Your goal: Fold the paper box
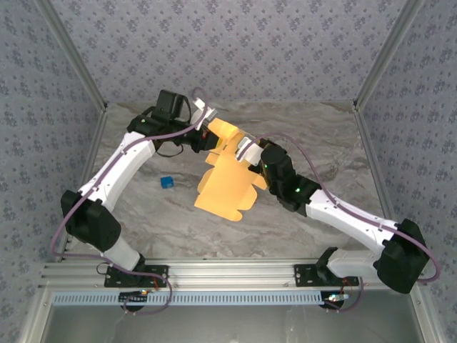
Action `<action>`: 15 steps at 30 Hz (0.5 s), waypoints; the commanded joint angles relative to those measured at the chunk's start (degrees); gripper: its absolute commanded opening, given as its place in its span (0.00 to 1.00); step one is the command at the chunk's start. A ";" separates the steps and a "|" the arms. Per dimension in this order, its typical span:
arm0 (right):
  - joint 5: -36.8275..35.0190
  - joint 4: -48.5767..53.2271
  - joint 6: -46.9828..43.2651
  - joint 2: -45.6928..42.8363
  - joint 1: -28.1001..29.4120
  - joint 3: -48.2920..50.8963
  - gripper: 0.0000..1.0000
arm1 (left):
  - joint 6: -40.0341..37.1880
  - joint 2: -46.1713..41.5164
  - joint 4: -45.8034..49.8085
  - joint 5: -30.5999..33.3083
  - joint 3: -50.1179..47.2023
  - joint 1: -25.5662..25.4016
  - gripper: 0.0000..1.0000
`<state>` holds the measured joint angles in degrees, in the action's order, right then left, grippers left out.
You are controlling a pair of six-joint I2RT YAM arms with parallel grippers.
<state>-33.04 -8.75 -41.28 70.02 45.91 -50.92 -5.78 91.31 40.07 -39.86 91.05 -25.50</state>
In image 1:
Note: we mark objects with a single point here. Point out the yellow paper box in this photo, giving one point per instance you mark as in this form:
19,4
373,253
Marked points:
225,182

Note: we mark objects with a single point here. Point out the small blue cube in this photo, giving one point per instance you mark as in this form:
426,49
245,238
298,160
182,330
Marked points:
167,182

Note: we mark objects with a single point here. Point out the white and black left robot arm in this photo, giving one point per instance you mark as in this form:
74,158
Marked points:
118,168

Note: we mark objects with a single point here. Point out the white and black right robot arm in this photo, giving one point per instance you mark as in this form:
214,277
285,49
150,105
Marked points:
342,214

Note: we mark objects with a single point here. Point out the aluminium base beam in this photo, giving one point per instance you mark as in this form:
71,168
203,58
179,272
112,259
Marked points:
232,271

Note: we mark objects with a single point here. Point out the small circuit board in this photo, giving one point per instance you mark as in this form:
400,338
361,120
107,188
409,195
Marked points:
134,297
333,298

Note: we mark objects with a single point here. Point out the grey metal panel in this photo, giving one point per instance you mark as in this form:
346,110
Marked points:
232,325

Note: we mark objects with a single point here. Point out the aluminium table side rail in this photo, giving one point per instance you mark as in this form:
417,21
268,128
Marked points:
94,143
369,143

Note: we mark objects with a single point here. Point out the aluminium frame post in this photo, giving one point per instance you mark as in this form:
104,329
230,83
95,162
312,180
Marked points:
75,53
387,53

